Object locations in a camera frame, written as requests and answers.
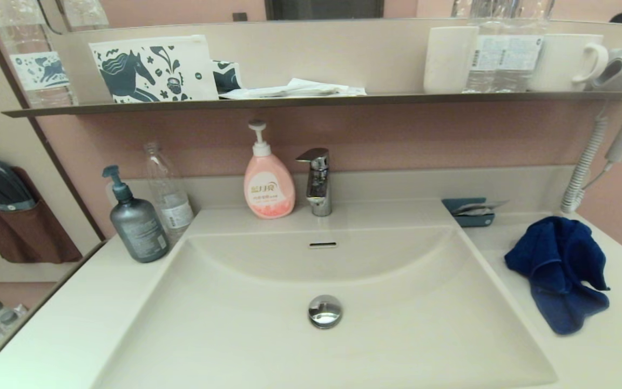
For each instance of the dark grey slipper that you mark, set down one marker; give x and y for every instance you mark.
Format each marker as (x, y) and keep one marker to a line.
(0, 186)

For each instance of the pink hand soap pump bottle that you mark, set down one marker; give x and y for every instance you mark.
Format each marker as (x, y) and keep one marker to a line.
(269, 189)

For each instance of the grey pump bottle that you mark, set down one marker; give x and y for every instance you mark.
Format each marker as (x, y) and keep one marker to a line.
(138, 230)

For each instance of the grey metal wall shelf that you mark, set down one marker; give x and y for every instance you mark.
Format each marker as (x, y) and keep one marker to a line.
(289, 101)

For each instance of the brown slipper holder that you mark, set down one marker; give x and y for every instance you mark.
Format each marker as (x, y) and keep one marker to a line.
(35, 234)

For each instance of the dark brown wall trim strip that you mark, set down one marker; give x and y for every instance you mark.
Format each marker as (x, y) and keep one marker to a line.
(68, 178)

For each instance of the blue soap dish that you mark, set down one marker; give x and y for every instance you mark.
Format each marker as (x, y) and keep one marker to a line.
(473, 220)

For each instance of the white ceramic sink basin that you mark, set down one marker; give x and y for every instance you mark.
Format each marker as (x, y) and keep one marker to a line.
(235, 329)

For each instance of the white horse print pouch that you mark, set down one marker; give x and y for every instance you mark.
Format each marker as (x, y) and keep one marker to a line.
(138, 73)

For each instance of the white packaged toothbrush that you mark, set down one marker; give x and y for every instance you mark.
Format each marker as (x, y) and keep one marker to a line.
(475, 207)

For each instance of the chrome drain stopper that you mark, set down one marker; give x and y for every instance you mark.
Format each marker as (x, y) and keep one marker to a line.
(325, 311)

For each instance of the white flat sachets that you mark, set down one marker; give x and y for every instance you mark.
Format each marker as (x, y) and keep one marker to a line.
(295, 89)

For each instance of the clear empty plastic bottle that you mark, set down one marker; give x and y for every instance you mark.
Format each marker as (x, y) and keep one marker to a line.
(170, 209)

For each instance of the small blue patterned pouch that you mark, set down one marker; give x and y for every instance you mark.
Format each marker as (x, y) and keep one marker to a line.
(226, 76)

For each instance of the blue microfibre cloth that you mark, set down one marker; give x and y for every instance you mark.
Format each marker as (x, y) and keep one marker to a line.
(559, 270)

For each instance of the wall mirror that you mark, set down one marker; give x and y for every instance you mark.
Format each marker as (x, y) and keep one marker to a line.
(181, 9)

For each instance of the chrome faucet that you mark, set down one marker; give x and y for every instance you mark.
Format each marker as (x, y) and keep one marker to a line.
(318, 184)

